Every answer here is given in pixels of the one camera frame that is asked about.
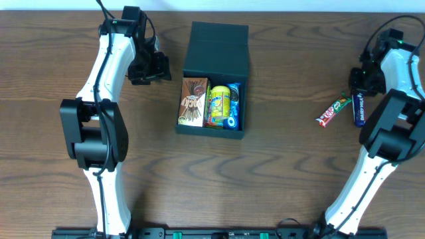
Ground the purple Dairy Milk bar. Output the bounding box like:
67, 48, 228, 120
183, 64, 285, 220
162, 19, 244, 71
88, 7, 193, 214
351, 92, 366, 127

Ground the red KitKat bar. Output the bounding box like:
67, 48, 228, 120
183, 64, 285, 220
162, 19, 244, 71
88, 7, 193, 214
315, 93, 352, 127

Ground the brown Pocky box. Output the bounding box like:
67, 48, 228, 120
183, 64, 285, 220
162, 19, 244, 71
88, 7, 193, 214
177, 78, 209, 127

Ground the black fabric storage box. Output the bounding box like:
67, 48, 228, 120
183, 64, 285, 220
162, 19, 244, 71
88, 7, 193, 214
175, 21, 250, 139

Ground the yellow candy jar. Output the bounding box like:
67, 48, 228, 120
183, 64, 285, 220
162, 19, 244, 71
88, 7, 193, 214
211, 86, 230, 120

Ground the blue Oreo pack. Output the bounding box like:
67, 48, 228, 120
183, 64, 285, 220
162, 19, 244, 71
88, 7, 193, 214
224, 82, 240, 131

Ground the green gummy worms bag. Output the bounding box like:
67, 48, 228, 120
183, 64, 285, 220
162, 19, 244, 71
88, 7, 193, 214
204, 83, 224, 129

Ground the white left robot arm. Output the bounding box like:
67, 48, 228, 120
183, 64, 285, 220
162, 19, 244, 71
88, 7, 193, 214
52, 6, 171, 238

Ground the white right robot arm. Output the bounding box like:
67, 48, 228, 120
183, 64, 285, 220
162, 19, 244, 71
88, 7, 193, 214
312, 29, 424, 238

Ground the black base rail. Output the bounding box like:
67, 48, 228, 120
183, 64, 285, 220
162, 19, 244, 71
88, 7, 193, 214
50, 227, 388, 239

